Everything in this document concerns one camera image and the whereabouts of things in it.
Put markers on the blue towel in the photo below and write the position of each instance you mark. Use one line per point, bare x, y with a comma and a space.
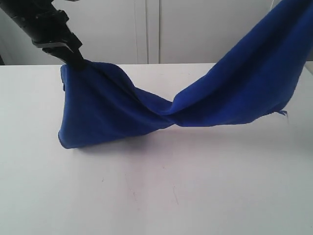
257, 77

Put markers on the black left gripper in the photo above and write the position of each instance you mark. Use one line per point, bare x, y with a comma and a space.
47, 27

